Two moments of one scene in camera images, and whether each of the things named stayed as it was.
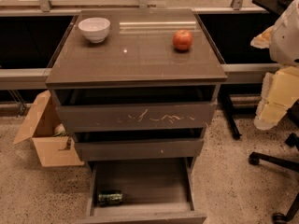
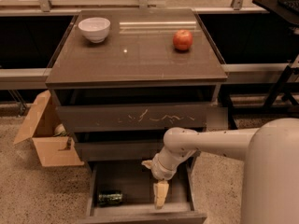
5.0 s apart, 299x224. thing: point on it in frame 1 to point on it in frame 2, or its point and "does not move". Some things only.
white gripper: (286, 38) to (163, 171)
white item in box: (60, 131) does not move
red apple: (182, 40) does not move
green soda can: (110, 199) does not move
